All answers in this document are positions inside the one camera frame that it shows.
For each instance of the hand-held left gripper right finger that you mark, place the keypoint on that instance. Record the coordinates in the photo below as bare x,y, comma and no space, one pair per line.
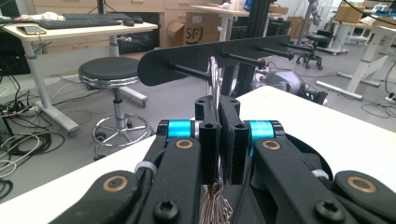
238,146

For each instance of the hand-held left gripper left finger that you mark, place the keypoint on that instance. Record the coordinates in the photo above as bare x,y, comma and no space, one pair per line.
209,140

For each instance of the white table mat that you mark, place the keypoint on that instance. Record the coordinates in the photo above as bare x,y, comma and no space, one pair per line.
327,124

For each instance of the brown cardboard box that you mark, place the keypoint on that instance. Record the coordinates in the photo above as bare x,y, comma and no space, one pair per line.
199,29

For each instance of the black round stool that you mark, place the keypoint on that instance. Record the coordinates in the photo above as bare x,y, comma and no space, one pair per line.
109,70

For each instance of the black office chair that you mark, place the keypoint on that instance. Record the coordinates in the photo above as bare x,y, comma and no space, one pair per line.
316,42

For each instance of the black computer mouse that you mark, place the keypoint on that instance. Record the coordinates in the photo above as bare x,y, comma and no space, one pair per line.
128,22
138,20

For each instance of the white desk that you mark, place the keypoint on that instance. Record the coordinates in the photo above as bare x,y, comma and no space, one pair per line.
370,56

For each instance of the black keyboard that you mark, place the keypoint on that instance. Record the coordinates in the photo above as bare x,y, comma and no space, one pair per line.
93,16
77,23

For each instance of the white-legged wooden desk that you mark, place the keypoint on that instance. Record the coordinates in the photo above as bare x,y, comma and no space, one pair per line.
77,30

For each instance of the small cardboard box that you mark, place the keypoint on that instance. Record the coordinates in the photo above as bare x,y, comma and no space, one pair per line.
348,13

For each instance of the black right frame post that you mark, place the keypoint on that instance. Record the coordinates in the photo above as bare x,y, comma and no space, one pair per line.
257,31

